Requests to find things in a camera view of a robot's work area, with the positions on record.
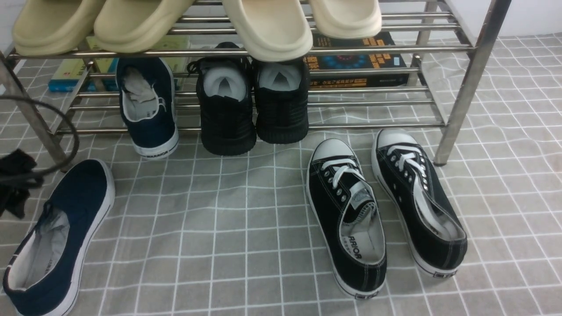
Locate cream slipper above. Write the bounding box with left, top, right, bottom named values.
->
left=222, top=0, right=313, bottom=62
left=309, top=0, right=382, bottom=39

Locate beige slipper far left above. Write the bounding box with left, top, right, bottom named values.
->
left=12, top=0, right=105, bottom=56

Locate black mesh sneaker left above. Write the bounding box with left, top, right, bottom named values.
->
left=187, top=55, right=257, bottom=156

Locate green and blue book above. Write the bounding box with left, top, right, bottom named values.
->
left=48, top=35, right=191, bottom=92

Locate black canvas sneaker left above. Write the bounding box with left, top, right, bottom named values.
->
left=306, top=138, right=387, bottom=300

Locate black book with orange text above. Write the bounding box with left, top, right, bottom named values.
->
left=303, top=32, right=409, bottom=89

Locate black cable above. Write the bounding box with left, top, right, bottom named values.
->
left=0, top=96, right=80, bottom=184

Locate black mesh sneaker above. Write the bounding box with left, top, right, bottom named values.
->
left=187, top=55, right=257, bottom=156
left=252, top=59, right=310, bottom=144

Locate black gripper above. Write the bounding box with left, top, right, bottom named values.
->
left=0, top=149, right=43, bottom=219

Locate beige slipper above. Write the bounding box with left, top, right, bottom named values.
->
left=93, top=0, right=195, bottom=53
left=12, top=0, right=105, bottom=56

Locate black canvas sneaker right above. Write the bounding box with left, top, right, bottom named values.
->
left=371, top=129, right=468, bottom=279

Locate cream slipper right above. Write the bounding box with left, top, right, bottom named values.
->
left=309, top=0, right=382, bottom=39

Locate navy slip-on shoe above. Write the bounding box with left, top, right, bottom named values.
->
left=3, top=159, right=115, bottom=316
left=115, top=57, right=179, bottom=160

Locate black mesh sneaker right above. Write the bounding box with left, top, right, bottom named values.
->
left=252, top=59, right=310, bottom=144

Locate stainless steel shoe rack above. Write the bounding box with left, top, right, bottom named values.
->
left=0, top=0, right=512, bottom=172

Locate cream slipper centre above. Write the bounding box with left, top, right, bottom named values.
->
left=222, top=0, right=313, bottom=62

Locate black canvas sneaker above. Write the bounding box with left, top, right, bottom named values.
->
left=371, top=129, right=468, bottom=279
left=306, top=138, right=387, bottom=300

